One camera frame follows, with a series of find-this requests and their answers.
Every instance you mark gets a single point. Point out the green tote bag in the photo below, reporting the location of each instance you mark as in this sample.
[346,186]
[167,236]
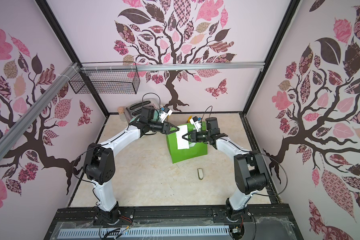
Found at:
[195,150]

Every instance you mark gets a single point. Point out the white vented cable duct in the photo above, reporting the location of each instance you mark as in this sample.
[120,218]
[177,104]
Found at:
[147,233]

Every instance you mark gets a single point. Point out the aluminium rail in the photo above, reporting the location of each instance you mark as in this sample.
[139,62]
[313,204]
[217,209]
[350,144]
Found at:
[177,67]
[20,127]

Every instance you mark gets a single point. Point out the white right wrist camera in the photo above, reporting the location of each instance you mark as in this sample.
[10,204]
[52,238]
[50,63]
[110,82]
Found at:
[197,123]

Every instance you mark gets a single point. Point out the small metal stapler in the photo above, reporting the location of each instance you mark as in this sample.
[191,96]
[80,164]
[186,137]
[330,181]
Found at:
[200,173]

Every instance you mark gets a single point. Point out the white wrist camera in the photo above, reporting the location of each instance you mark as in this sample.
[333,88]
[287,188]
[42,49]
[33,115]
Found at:
[164,113]
[197,123]

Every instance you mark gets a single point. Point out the aluminium rail back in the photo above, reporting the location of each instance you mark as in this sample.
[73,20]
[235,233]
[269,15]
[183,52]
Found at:
[177,67]

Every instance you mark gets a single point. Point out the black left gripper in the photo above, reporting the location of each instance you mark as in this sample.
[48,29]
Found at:
[166,128]

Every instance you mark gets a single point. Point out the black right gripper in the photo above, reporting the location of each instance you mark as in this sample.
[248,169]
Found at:
[196,136]

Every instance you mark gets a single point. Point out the aluminium rail left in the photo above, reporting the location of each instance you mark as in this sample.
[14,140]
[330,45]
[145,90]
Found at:
[20,127]

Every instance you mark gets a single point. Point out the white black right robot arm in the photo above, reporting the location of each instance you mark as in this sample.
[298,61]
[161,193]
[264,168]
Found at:
[249,167]

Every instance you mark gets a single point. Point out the black wire basket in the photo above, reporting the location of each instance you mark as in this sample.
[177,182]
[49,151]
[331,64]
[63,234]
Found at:
[106,78]

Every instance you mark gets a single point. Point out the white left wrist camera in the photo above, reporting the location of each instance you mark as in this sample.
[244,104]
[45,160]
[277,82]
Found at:
[164,113]

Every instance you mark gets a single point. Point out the mint green toaster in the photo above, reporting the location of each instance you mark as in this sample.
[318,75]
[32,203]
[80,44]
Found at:
[135,110]

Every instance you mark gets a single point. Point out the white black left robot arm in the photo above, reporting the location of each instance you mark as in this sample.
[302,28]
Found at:
[99,165]

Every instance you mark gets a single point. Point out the small glass jar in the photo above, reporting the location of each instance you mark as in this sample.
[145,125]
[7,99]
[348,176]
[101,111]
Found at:
[121,112]

